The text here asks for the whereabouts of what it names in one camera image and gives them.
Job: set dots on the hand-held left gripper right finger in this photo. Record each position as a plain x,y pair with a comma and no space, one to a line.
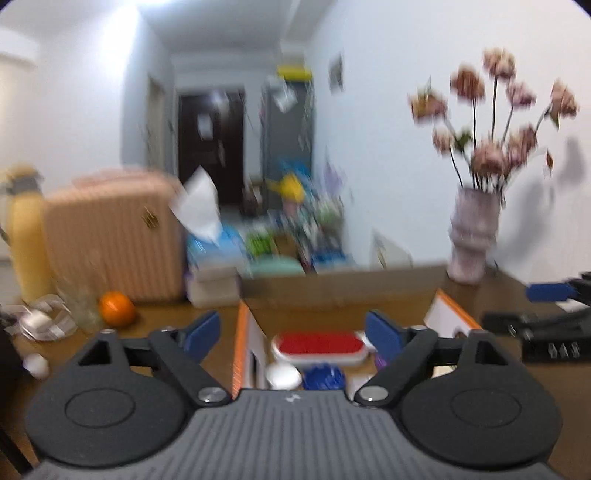
383,334

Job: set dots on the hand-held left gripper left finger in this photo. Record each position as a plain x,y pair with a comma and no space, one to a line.
203,334

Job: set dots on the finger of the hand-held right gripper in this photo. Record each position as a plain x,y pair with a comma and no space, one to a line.
549,291
508,319

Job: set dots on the purple spiky ball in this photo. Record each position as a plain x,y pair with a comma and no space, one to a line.
382,362

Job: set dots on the red cardboard box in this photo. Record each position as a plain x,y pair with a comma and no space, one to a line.
332,295

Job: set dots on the blue spiky ball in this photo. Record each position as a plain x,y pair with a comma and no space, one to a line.
323,377

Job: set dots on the white and purple box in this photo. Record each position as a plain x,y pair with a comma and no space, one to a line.
212,286

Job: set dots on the red and white flat box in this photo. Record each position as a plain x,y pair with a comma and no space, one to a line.
318,346

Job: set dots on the orange fruit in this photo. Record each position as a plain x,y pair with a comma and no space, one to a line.
117,309

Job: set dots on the pink ribbed vase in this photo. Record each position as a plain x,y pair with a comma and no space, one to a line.
474,235

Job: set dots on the blue tissue pack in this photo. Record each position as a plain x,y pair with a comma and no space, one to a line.
203,217

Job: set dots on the clear glass cup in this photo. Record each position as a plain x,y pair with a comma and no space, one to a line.
81,307

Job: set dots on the pink ribbed suitcase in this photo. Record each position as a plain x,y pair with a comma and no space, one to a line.
115,235

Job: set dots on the pile of colourful household clutter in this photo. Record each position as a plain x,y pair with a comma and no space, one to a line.
300,221

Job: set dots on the pink artificial flowers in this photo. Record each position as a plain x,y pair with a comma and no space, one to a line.
494,152

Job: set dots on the small white round puck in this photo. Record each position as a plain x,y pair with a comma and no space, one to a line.
36,365

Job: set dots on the dark entrance door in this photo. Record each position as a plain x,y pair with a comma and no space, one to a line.
210,152

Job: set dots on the yellow thermos jug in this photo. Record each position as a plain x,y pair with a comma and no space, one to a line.
27,240

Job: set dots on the grey tall cabinet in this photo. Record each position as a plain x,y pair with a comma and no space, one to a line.
288,147

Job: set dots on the yellow flat box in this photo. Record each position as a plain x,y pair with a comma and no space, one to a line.
294,73

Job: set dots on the small wall picture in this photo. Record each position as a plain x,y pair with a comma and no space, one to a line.
336,74

